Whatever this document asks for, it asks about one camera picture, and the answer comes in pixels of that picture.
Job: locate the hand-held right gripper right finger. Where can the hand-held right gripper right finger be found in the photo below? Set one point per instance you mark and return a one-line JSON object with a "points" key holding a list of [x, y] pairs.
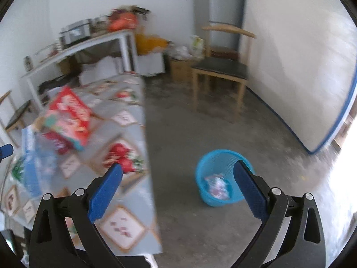
{"points": [[251, 189]]}

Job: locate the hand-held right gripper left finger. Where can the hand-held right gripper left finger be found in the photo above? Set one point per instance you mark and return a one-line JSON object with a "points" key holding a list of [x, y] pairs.
{"points": [[107, 189]]}

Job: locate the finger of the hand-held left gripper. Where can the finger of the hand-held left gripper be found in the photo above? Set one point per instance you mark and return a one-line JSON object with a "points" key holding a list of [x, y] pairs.
{"points": [[5, 151]]}

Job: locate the blue white toothpaste box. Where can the blue white toothpaste box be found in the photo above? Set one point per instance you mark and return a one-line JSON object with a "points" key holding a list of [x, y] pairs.
{"points": [[28, 145]]}

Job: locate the clear plastic bag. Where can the clear plastic bag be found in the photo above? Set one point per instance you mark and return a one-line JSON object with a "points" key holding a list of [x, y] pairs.
{"points": [[48, 156]]}

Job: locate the blue plastic basket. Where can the blue plastic basket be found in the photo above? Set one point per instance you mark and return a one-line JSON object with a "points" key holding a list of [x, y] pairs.
{"points": [[202, 173]]}

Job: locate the red printed snack box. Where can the red printed snack box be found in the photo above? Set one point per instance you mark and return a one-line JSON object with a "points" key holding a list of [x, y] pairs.
{"points": [[69, 117]]}

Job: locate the pink white printed wrapper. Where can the pink white printed wrapper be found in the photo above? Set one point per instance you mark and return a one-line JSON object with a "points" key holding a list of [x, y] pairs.
{"points": [[217, 185]]}

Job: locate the wooden chair with black seat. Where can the wooden chair with black seat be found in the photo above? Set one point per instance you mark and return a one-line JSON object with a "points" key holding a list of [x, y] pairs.
{"points": [[220, 67], [19, 113]]}

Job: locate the fruit print tablecloth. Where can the fruit print tablecloth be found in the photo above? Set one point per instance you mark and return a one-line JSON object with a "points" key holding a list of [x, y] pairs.
{"points": [[131, 145]]}

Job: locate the black cloth bag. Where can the black cloth bag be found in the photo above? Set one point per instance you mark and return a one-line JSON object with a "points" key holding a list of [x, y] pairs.
{"points": [[55, 85]]}

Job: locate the brown cardboard box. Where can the brown cardboard box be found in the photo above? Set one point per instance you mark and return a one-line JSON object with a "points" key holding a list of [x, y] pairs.
{"points": [[64, 65], [180, 69]]}

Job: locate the clear glass bowl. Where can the clear glass bowl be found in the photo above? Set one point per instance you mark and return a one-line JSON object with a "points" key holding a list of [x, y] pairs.
{"points": [[47, 49]]}

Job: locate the white crumpled sheet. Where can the white crumpled sheet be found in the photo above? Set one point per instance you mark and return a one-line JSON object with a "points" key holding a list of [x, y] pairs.
{"points": [[103, 69]]}

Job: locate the white panel with blue edge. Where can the white panel with blue edge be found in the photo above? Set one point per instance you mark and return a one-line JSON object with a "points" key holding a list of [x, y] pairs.
{"points": [[292, 75]]}

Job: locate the white flat board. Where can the white flat board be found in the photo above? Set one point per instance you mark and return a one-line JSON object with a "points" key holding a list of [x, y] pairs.
{"points": [[150, 64]]}

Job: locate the white side table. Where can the white side table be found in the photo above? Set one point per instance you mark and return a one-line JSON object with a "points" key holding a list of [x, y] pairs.
{"points": [[92, 40]]}

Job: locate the yellow bag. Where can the yellow bag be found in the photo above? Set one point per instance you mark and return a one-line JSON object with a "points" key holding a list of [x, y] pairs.
{"points": [[150, 43]]}

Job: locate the green white packet bag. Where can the green white packet bag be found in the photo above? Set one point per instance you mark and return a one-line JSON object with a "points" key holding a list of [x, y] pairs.
{"points": [[198, 46]]}

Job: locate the white plastic bags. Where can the white plastic bags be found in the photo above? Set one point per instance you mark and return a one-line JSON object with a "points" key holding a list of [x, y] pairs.
{"points": [[180, 51]]}

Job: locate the orange plastic bag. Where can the orange plastic bag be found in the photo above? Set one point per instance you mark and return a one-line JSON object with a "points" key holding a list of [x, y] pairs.
{"points": [[122, 22]]}

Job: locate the grey refrigerator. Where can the grey refrigerator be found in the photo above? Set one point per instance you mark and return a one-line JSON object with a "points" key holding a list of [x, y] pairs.
{"points": [[226, 2]]}

